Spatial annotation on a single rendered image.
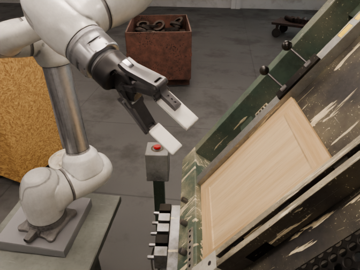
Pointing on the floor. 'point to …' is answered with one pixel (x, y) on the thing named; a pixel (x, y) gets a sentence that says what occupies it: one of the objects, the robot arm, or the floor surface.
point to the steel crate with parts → (162, 45)
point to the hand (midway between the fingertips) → (179, 135)
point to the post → (159, 186)
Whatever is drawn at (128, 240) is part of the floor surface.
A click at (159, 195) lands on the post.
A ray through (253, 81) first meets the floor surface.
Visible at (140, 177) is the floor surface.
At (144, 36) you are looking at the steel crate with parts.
